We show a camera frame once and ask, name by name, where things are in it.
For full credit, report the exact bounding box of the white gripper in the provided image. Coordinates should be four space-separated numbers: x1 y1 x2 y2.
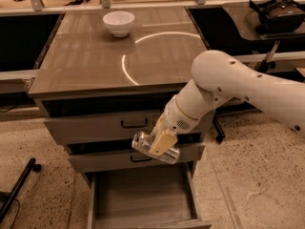
150 96 199 156

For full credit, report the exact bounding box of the silver redbull can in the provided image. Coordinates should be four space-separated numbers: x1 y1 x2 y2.
132 131 180 164

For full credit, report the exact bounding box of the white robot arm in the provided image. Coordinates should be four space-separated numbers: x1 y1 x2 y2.
150 51 305 156

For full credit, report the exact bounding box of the open bottom drawer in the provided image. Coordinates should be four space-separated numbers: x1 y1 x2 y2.
87 163 212 229

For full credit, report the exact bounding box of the middle drawer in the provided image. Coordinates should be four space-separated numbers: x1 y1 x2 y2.
69 142 205 173

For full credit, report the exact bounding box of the grey drawer cabinet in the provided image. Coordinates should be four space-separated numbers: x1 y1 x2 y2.
28 6 224 229

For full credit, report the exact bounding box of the top drawer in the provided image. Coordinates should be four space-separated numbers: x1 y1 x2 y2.
43 104 217 146

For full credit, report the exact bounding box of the white ceramic bowl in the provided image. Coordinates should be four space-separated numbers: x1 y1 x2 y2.
103 10 135 37

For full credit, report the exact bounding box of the rolling side table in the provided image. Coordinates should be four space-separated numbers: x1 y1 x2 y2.
212 1 305 144

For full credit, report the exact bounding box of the black stand leg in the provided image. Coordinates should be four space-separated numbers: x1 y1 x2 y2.
0 158 41 223

